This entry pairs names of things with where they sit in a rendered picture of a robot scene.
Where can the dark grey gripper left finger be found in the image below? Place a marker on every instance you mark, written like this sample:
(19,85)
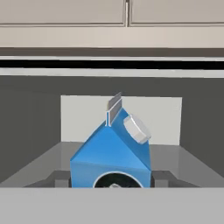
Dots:
(61,178)

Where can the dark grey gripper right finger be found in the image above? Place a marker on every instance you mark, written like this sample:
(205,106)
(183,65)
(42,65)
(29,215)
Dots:
(162,178)

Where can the blue milk carton white cap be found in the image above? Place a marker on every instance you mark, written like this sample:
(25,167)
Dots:
(108,151)

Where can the beige cupboard door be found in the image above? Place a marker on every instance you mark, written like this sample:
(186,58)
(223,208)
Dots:
(178,11)
(61,11)

